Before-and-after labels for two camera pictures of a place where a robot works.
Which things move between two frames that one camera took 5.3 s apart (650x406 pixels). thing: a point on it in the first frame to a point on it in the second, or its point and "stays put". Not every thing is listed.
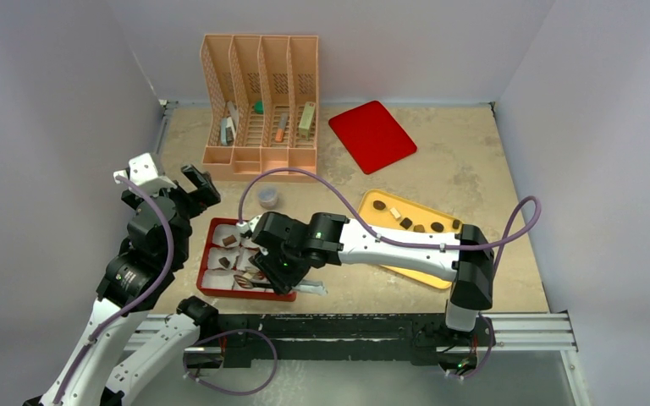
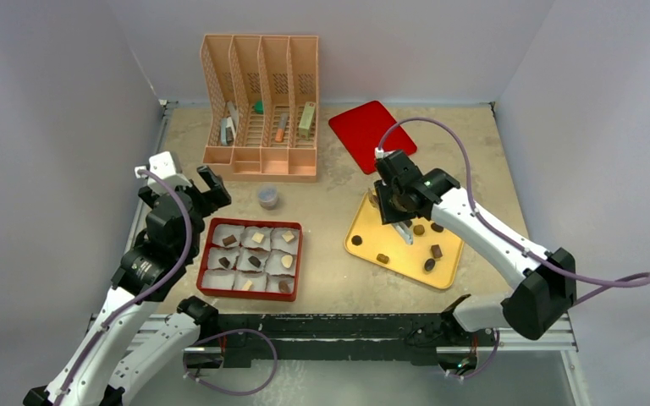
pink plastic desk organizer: (265, 103) stays put
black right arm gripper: (276, 271) to (394, 211)
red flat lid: (371, 136) stays put
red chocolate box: (224, 271) stays put
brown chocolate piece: (228, 240) stays put
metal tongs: (304, 286) to (403, 227)
